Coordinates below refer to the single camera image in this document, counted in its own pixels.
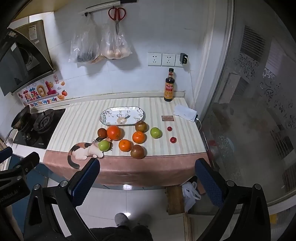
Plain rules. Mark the black frying pan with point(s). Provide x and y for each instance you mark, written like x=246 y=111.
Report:
x=20 y=117

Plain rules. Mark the wooden stool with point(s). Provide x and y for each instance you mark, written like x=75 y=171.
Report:
x=175 y=200

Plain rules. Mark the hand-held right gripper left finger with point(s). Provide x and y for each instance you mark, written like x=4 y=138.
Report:
x=85 y=183

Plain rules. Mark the frosted glass sliding door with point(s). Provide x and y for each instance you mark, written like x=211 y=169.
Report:
x=254 y=104

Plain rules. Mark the oval patterned ceramic plate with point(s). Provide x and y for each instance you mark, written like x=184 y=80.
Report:
x=115 y=115

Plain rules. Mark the dark sauce bottle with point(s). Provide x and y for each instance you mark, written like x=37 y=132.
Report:
x=169 y=89

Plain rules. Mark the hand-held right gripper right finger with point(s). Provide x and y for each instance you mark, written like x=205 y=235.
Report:
x=208 y=183

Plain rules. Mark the large orange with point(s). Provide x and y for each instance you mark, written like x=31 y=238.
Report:
x=113 y=132

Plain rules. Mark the small brown-red apple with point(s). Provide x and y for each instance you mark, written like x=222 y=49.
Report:
x=102 y=132

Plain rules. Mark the person's dark trouser legs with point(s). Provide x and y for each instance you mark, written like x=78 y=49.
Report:
x=120 y=234

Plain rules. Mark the colourful wall sticker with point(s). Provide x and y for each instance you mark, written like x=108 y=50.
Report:
x=41 y=92

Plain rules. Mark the green apple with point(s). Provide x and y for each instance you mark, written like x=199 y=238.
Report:
x=104 y=145
x=155 y=132

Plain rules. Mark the plastic bag with onions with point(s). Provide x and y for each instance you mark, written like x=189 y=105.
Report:
x=115 y=47

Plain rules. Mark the grey slipper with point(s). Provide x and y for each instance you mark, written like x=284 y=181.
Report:
x=122 y=219

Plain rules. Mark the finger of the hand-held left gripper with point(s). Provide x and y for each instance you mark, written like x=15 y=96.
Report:
x=5 y=154
x=27 y=162

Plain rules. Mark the white plastic bag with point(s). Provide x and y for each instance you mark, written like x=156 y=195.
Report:
x=189 y=197

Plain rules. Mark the plastic bag with dark contents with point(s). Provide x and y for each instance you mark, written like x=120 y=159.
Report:
x=84 y=46

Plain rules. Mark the wall hook rail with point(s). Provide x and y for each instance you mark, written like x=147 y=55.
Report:
x=99 y=8

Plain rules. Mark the black plug adapter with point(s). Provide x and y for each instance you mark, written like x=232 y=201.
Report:
x=184 y=58

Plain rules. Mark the range hood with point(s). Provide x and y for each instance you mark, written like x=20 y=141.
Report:
x=23 y=58

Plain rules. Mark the small orange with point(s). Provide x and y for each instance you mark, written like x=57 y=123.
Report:
x=139 y=137
x=125 y=145

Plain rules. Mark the black gas stove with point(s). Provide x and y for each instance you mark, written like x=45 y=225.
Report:
x=48 y=129

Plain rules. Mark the white cloth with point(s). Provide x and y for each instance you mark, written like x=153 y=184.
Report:
x=185 y=112

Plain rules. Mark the white wall outlet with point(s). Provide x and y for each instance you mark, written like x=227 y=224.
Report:
x=177 y=61
x=168 y=60
x=154 y=59

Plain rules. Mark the small brown card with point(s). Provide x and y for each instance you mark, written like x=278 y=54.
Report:
x=167 y=118

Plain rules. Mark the striped cat-print tablecloth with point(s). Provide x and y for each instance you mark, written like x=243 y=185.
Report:
x=81 y=120

